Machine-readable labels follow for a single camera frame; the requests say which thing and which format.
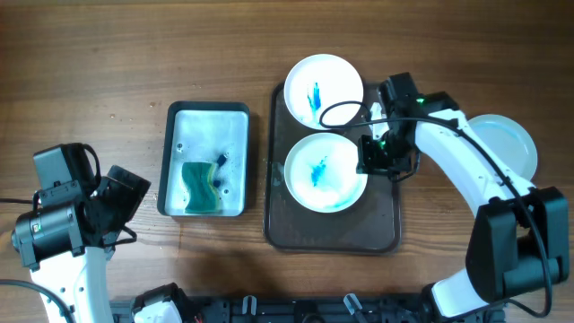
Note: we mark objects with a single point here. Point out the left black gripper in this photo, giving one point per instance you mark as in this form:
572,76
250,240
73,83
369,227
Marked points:
130,197

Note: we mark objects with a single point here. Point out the green yellow sponge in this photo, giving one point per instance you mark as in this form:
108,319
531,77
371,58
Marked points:
203,196

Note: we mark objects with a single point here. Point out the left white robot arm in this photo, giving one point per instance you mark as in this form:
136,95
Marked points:
67,243

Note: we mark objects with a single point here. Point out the dark tray with water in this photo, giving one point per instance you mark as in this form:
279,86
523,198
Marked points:
205,131

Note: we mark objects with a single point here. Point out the white plate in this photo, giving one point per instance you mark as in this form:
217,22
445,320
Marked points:
320,173
323,88

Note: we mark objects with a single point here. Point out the brown plastic serving tray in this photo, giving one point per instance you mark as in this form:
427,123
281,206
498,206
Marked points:
371,226

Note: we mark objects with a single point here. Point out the white plate top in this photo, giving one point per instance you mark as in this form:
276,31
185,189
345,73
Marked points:
323,88

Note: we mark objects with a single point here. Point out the grey-white plate bottom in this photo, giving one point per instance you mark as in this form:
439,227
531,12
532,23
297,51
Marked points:
509,141

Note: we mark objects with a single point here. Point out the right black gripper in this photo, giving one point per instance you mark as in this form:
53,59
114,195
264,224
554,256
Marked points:
369,162

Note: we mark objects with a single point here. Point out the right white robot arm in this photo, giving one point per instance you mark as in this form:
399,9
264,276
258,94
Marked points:
519,245

